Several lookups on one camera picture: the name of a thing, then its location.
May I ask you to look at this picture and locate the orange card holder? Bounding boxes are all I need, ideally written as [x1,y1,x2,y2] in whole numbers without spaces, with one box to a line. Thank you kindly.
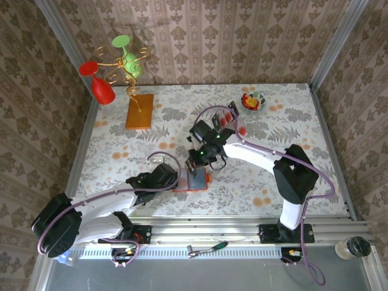
[172,168,212,194]

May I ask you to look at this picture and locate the small bowl of wrapped candies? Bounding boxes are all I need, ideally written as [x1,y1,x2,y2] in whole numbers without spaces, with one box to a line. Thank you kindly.
[241,90,267,112]

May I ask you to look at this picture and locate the black power connector block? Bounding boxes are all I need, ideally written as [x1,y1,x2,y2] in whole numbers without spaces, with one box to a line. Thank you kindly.
[280,247,304,264]
[110,247,142,264]

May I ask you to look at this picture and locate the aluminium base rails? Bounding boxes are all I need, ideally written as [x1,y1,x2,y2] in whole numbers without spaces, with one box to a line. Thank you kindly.
[42,216,375,246]

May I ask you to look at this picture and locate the red plastic wine glass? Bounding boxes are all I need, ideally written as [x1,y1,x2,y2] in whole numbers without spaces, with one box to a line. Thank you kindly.
[78,60,116,105]

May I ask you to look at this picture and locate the blue white plastic connector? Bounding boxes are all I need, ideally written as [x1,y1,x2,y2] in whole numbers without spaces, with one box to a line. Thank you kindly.
[57,253,79,267]

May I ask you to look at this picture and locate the green plastic wine glass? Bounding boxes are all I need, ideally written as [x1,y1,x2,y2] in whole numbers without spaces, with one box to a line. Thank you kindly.
[112,35,143,79]

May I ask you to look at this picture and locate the grey metal lower tray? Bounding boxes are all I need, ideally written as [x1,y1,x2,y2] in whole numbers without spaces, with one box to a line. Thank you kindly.
[28,245,380,291]

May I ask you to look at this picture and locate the clear jar black lid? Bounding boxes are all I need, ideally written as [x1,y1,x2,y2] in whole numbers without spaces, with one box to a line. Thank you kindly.
[334,235,372,261]

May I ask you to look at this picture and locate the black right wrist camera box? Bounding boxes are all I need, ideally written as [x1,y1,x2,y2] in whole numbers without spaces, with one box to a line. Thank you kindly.
[189,119,215,143]

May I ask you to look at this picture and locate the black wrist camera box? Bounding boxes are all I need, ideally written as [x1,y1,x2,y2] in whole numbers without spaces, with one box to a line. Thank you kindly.
[151,162,179,190]
[189,119,215,143]

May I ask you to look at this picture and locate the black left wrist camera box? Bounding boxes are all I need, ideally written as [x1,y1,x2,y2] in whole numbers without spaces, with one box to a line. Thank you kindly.
[151,162,179,190]

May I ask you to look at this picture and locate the gold wire rack wooden base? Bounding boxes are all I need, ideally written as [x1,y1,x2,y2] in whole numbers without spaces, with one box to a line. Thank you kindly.
[96,45,155,130]

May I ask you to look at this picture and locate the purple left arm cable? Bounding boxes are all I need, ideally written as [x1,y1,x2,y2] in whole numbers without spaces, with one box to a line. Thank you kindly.
[36,150,182,269]

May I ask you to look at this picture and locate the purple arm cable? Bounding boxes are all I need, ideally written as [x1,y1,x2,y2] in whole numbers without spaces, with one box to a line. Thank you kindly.
[190,104,336,287]
[36,150,182,269]

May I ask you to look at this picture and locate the aluminium table edge rail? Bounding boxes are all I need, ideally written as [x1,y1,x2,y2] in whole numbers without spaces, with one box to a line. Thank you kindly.
[308,84,358,221]
[64,96,101,198]

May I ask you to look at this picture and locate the white slotted cable duct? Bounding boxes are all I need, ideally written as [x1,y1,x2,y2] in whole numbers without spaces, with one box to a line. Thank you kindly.
[69,244,283,260]

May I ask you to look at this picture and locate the ratchet wrench green black handle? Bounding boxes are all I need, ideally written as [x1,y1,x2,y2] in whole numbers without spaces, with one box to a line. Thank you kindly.
[186,241,229,259]

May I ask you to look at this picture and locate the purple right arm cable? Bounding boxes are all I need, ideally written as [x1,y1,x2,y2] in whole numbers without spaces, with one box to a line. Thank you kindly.
[190,104,336,287]

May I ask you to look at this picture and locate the aluminium frame post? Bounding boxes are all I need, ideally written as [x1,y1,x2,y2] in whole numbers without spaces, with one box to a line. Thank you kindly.
[33,0,93,102]
[309,0,370,92]

